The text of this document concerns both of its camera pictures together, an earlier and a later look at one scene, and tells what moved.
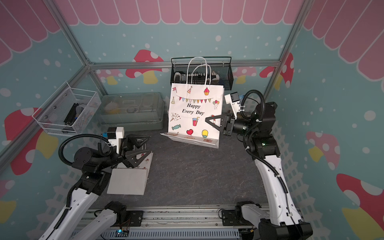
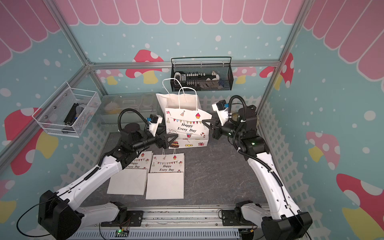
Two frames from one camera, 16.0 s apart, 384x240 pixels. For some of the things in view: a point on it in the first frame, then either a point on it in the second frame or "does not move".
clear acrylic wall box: (50, 116) does not move
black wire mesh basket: (208, 70) does not move
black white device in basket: (195, 78) does not move
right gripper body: (230, 124) → (218, 133)
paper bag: (130, 181) does not move
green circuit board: (120, 233) does not move
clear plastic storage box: (134, 111) does not move
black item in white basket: (70, 117) does not move
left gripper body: (126, 147) → (159, 143)
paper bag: (192, 103) → (166, 179)
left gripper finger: (138, 140) → (167, 136)
